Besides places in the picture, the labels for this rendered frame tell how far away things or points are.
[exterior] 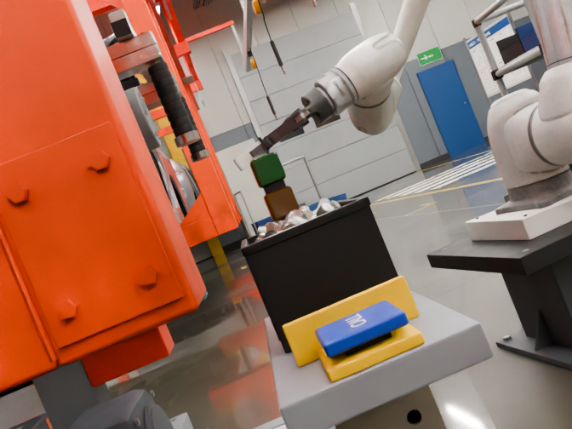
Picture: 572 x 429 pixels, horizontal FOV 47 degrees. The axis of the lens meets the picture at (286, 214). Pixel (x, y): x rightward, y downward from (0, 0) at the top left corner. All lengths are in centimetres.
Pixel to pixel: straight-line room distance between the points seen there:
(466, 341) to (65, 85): 47
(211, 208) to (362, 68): 357
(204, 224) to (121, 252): 421
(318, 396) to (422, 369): 8
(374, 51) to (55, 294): 94
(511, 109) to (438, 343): 118
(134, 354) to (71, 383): 13
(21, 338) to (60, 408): 64
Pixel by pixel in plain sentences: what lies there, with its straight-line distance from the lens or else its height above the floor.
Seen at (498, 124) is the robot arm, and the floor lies 56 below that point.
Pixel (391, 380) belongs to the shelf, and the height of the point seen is 44.
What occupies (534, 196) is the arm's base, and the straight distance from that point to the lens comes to 168.
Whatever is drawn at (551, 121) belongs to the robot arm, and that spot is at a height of 53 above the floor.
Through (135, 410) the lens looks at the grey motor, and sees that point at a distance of 100.
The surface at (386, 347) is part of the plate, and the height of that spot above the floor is 46.
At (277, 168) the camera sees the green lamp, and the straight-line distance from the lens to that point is 90.
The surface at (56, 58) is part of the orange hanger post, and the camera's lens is 75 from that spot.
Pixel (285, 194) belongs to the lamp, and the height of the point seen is 60.
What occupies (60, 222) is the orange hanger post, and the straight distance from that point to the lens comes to 73.
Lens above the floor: 60
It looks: 1 degrees down
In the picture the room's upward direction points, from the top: 22 degrees counter-clockwise
